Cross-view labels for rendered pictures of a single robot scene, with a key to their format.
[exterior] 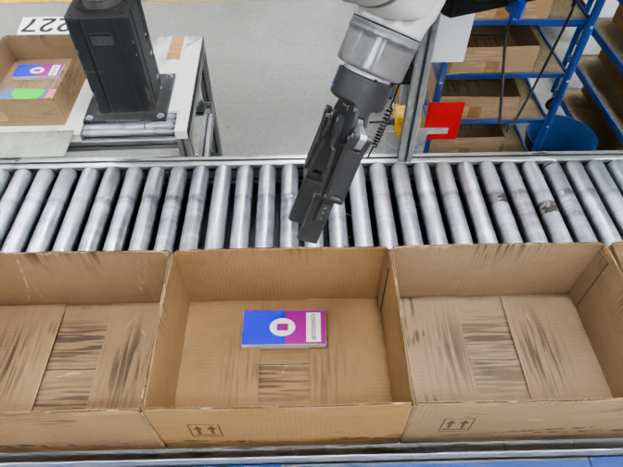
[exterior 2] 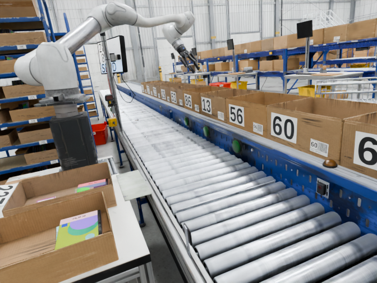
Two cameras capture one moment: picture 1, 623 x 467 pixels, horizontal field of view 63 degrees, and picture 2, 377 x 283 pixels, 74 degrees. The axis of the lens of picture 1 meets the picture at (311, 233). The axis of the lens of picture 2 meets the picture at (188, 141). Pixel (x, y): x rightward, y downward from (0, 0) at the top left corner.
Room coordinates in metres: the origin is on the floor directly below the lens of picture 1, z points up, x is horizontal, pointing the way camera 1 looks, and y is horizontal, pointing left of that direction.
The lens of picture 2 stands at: (1.27, 2.01, 1.28)
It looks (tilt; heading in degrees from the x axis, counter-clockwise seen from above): 18 degrees down; 252
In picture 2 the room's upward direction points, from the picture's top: 6 degrees counter-clockwise
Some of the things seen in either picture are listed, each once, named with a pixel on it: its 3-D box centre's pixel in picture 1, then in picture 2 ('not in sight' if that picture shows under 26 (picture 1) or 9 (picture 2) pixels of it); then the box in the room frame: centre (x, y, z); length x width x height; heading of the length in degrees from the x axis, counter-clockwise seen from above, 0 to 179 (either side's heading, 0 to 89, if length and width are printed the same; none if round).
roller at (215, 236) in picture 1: (215, 233); (165, 141); (0.87, 0.25, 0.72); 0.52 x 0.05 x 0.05; 1
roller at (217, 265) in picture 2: not in sight; (277, 241); (0.85, 1.49, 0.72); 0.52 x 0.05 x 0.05; 1
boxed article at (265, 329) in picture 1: (284, 329); not in sight; (0.49, 0.05, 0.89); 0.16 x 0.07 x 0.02; 91
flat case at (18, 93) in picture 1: (24, 102); (92, 191); (1.39, 0.92, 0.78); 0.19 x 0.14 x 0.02; 88
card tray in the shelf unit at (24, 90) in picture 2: not in sight; (34, 88); (1.82, -0.63, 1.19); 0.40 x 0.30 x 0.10; 1
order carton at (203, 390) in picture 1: (282, 343); (206, 99); (0.42, 0.05, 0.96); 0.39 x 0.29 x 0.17; 91
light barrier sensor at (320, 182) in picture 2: not in sight; (321, 189); (0.61, 1.42, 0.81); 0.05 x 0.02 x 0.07; 91
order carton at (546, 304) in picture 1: (506, 338); (189, 95); (0.43, -0.34, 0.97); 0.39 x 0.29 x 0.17; 91
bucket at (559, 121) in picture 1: (551, 159); not in sight; (1.81, -1.13, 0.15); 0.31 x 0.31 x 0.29
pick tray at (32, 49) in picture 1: (32, 78); (66, 192); (1.49, 0.92, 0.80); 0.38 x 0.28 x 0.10; 2
